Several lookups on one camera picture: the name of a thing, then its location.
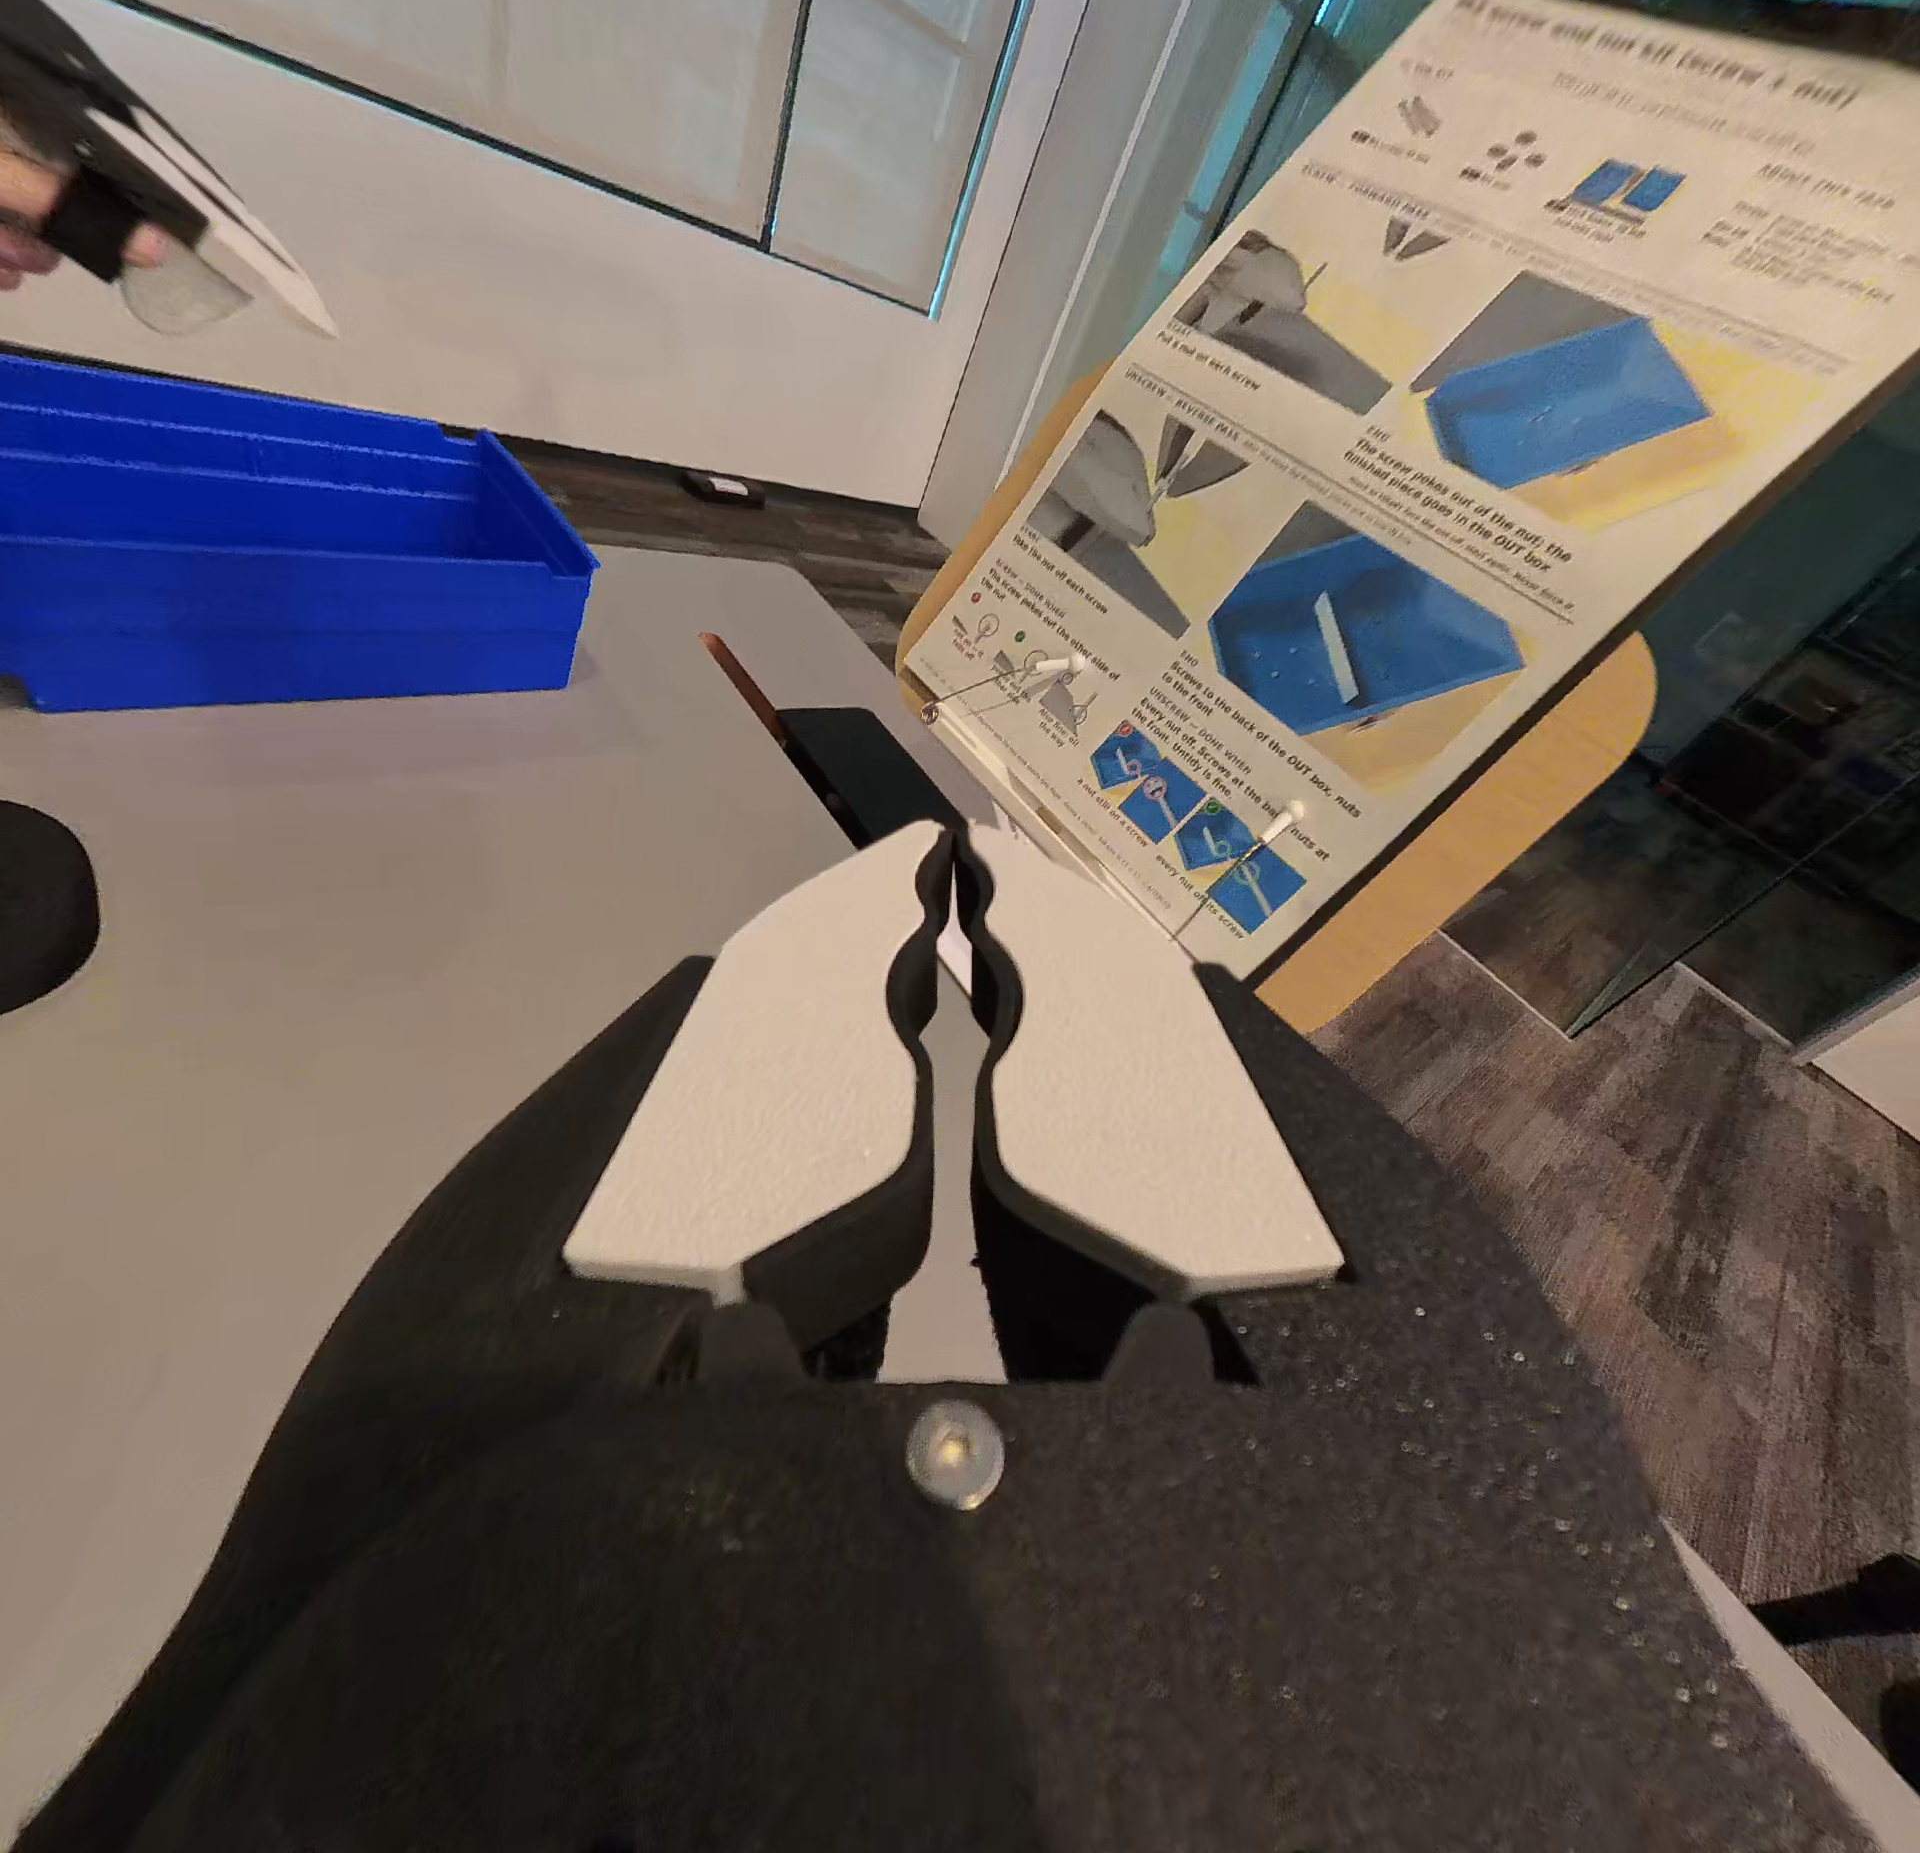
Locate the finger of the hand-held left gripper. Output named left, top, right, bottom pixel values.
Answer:
left=183, top=222, right=342, bottom=340
left=84, top=96, right=337, bottom=325

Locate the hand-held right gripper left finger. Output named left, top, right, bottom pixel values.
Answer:
left=558, top=819, right=961, bottom=1311

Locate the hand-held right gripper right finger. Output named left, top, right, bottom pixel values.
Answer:
left=955, top=825, right=1349, bottom=1304

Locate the blue plastic bin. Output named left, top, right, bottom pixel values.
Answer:
left=0, top=352, right=599, bottom=715

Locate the person's left hand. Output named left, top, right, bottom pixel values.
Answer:
left=0, top=144, right=170, bottom=296

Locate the white card clip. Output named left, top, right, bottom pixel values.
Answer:
left=1184, top=808, right=1312, bottom=942
left=922, top=650, right=1090, bottom=723

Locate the black flat pad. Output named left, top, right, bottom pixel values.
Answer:
left=779, top=709, right=964, bottom=850

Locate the glass window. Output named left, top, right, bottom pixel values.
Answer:
left=91, top=0, right=1053, bottom=314

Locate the wooden card backing board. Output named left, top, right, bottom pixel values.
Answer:
left=897, top=368, right=1659, bottom=1036

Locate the black round object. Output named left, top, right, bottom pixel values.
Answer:
left=0, top=803, right=102, bottom=1015

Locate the printed instruction card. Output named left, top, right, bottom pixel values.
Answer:
left=897, top=0, right=1920, bottom=985

